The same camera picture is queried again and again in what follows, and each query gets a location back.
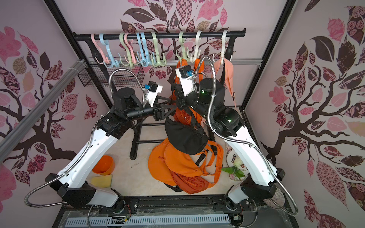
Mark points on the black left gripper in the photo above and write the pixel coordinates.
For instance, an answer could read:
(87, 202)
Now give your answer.
(161, 113)

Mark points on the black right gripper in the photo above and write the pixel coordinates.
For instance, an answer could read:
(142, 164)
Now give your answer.
(180, 103)

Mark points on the black fanny pack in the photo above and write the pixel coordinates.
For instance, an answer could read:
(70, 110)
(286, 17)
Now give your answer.
(190, 139)

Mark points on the pink fanny pack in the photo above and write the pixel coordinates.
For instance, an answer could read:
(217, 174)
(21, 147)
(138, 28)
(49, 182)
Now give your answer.
(229, 73)

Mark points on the orange bag bottom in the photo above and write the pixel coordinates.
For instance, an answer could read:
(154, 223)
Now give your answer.
(165, 159)

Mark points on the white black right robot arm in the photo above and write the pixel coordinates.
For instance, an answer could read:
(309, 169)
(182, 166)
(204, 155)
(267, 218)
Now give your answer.
(228, 125)

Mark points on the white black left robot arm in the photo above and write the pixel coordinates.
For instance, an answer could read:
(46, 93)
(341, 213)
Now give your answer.
(70, 183)

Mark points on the green hook middle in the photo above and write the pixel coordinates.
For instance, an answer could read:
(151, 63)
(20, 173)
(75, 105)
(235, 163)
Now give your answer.
(157, 60)

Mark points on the green hook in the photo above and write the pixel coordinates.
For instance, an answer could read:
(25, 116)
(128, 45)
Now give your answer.
(157, 60)
(128, 58)
(183, 55)

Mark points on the blue hook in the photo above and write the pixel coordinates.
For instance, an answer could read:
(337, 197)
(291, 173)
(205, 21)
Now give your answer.
(144, 59)
(112, 61)

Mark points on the green hook left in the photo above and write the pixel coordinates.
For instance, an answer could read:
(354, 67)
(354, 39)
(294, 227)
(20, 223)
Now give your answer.
(128, 58)

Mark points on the pink hook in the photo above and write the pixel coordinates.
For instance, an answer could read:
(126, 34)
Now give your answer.
(99, 49)
(130, 49)

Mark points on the green hook right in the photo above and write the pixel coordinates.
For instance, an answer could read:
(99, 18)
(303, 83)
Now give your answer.
(183, 55)

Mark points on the blue hook left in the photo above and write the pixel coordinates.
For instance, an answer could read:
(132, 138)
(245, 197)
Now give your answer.
(112, 61)

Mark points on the silver flexible conduit right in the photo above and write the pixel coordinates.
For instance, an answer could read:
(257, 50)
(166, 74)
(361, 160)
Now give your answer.
(262, 172)

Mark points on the silver flexible conduit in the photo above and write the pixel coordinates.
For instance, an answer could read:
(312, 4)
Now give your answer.
(262, 172)
(70, 168)

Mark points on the silver flexible conduit left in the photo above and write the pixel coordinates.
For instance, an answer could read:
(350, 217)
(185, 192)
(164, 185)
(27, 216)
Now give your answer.
(70, 168)

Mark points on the white patterned plate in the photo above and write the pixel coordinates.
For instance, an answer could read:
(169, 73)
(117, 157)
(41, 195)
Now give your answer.
(233, 160)

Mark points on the floral placemat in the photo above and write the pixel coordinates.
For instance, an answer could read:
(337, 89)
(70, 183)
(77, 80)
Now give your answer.
(245, 169)

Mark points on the dark grey clothes rack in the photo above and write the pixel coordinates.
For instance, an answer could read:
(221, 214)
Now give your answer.
(232, 35)

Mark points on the orange plastic bowl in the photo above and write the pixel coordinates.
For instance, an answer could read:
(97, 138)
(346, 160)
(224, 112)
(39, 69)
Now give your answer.
(105, 166)

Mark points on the yellow sponge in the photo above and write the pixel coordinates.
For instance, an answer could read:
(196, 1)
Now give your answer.
(104, 181)

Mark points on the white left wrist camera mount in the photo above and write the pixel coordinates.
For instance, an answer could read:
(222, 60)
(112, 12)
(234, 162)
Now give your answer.
(150, 93)

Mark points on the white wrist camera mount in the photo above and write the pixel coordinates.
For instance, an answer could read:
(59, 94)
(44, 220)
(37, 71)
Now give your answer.
(150, 93)
(187, 79)

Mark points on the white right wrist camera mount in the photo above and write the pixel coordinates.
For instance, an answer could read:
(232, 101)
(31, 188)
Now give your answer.
(187, 79)

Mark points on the black wire basket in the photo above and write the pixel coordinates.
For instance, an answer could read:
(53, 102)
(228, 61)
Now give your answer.
(94, 76)

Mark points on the white slotted cable duct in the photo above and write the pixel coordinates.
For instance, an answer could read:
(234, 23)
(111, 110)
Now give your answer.
(117, 221)

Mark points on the aluminium rail left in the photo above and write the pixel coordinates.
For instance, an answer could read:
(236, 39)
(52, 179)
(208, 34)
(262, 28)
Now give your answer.
(16, 135)

